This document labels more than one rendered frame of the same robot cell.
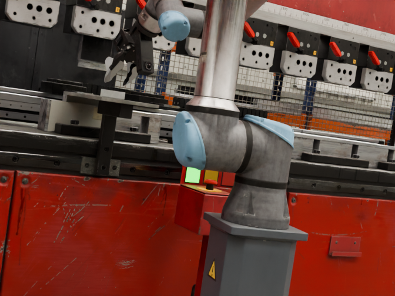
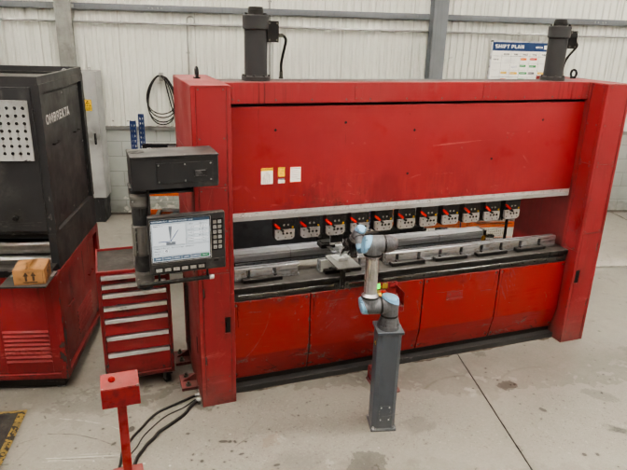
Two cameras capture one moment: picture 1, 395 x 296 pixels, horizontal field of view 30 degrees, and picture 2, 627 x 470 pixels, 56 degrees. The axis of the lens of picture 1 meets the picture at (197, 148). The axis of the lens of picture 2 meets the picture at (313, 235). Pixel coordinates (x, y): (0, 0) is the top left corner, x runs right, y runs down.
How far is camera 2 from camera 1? 2.54 m
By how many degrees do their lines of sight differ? 21
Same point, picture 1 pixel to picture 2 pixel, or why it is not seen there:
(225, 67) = (372, 285)
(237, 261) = (381, 342)
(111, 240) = (348, 310)
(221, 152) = (372, 311)
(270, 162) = (390, 311)
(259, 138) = (385, 305)
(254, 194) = (385, 321)
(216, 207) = not seen: hidden behind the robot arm
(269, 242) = (391, 336)
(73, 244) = (334, 313)
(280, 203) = (395, 323)
